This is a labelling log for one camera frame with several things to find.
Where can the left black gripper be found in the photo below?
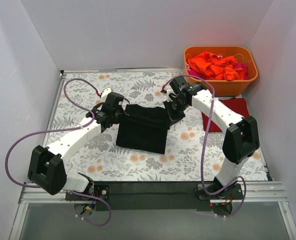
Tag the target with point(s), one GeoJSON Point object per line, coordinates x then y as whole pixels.
{"type": "Point", "coordinates": [116, 117]}

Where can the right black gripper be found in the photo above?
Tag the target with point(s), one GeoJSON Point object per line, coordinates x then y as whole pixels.
{"type": "Point", "coordinates": [174, 110]}

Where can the black t shirt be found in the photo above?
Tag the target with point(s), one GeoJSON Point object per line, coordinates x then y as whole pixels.
{"type": "Point", "coordinates": [143, 128]}

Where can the orange t shirt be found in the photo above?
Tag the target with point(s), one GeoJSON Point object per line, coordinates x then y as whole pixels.
{"type": "Point", "coordinates": [211, 64]}

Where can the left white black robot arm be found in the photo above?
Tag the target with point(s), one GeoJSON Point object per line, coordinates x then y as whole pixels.
{"type": "Point", "coordinates": [47, 164]}

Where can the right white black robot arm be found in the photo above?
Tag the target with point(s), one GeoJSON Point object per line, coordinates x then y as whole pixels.
{"type": "Point", "coordinates": [241, 133]}

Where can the folded dark red t shirt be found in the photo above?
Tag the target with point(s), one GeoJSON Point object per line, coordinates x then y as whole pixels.
{"type": "Point", "coordinates": [237, 105]}

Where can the orange plastic laundry basket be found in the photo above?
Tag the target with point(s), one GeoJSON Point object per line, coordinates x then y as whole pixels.
{"type": "Point", "coordinates": [225, 88]}

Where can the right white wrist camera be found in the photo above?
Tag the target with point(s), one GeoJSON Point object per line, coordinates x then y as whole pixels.
{"type": "Point", "coordinates": [166, 91]}

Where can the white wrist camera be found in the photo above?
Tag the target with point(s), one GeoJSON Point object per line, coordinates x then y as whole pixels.
{"type": "Point", "coordinates": [105, 92]}
{"type": "Point", "coordinates": [166, 91]}

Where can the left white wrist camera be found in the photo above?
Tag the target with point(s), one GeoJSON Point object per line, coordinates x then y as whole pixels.
{"type": "Point", "coordinates": [105, 92]}

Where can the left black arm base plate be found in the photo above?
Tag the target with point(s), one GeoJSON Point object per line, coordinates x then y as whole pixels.
{"type": "Point", "coordinates": [98, 191]}

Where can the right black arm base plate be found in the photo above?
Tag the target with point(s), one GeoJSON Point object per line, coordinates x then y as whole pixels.
{"type": "Point", "coordinates": [233, 192]}

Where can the aluminium frame rail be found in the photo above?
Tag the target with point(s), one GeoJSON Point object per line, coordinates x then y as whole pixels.
{"type": "Point", "coordinates": [156, 211]}

